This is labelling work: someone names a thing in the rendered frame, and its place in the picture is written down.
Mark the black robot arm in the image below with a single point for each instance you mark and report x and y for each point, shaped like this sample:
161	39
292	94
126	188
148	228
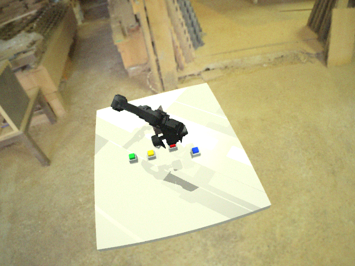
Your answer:
153	117

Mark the yellow button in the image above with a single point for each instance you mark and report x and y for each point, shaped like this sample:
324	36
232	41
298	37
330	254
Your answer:
151	154

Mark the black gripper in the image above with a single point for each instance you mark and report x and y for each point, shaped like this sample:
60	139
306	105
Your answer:
157	140

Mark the blue button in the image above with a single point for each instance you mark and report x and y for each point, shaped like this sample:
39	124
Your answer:
195	152

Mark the green button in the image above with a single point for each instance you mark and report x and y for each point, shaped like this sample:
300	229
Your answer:
132	158

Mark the red button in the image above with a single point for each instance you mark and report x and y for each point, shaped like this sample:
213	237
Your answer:
173	147

